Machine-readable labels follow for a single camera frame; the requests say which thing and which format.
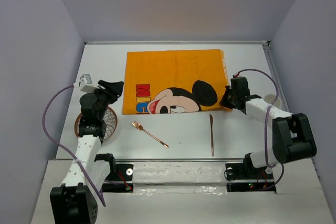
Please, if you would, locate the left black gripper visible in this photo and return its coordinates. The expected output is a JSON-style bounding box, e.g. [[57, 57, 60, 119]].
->
[[89, 80, 123, 120]]

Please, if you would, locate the floral patterned plate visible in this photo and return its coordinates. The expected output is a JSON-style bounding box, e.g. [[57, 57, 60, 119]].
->
[[73, 107, 118, 141]]

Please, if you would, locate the white paper cup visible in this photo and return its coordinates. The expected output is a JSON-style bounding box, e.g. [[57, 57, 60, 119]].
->
[[264, 94, 282, 109]]

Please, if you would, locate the yellow cartoon mouse placemat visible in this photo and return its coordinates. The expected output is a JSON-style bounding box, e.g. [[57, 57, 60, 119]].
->
[[122, 49, 228, 115]]

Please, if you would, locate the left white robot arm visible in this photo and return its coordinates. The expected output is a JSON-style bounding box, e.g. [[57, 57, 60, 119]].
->
[[50, 77, 124, 223]]

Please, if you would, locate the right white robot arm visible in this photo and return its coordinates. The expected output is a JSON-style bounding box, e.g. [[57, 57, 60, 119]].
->
[[220, 77, 317, 178]]

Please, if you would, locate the copper knife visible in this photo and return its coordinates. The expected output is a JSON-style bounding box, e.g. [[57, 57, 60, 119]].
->
[[209, 114, 214, 157]]

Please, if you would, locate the copper fork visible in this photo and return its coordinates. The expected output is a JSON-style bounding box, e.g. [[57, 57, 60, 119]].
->
[[132, 121, 169, 148]]

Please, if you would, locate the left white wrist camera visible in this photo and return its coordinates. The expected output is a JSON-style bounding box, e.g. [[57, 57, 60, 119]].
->
[[72, 74, 98, 93]]

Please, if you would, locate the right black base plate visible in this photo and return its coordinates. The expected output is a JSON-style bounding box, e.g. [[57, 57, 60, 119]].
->
[[223, 163, 276, 193]]

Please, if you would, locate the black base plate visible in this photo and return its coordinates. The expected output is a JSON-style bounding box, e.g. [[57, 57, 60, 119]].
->
[[223, 163, 276, 193], [102, 163, 134, 193]]

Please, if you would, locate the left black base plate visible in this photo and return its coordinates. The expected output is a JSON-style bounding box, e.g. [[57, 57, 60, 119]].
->
[[102, 163, 134, 193]]

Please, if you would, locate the aluminium table edge rail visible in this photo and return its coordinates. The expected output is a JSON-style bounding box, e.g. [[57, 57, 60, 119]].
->
[[54, 157, 307, 163]]

